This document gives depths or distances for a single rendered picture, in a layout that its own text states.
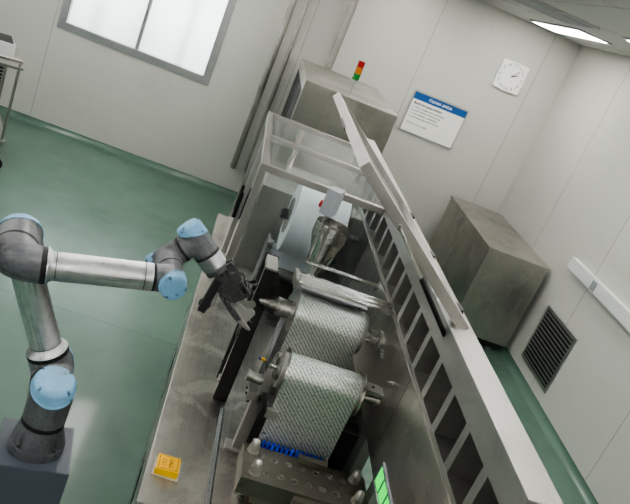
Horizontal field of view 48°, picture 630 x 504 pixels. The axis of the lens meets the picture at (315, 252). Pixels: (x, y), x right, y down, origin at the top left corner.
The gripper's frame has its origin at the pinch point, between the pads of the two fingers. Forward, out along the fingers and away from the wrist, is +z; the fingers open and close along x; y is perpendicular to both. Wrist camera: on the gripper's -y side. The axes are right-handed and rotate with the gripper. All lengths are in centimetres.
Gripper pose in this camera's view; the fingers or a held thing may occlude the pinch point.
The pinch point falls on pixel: (245, 324)
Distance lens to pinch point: 212.5
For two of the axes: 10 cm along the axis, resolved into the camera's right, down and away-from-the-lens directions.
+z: 4.8, 8.1, 3.4
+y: 8.8, -4.6, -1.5
